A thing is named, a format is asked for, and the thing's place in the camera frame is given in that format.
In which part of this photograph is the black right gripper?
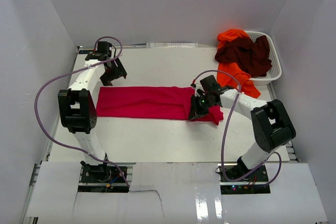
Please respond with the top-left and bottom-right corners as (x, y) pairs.
(188, 94), (213, 121)

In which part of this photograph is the magenta t shirt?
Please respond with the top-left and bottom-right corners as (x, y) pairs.
(96, 86), (224, 126)

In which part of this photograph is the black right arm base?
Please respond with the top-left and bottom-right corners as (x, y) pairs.
(215, 163), (271, 195)

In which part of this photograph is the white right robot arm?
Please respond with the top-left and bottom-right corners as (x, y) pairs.
(188, 75), (296, 182)

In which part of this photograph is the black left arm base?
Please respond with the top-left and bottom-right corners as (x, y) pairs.
(78, 162), (132, 193)

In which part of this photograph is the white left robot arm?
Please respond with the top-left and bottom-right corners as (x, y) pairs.
(58, 41), (127, 182)

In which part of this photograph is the orange t shirt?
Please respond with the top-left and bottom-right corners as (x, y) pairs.
(217, 29), (261, 98)

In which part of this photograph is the dark maroon t shirt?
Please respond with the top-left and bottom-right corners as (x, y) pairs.
(215, 36), (272, 78)

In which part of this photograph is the white plastic basket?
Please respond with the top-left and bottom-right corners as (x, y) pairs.
(246, 31), (283, 86)

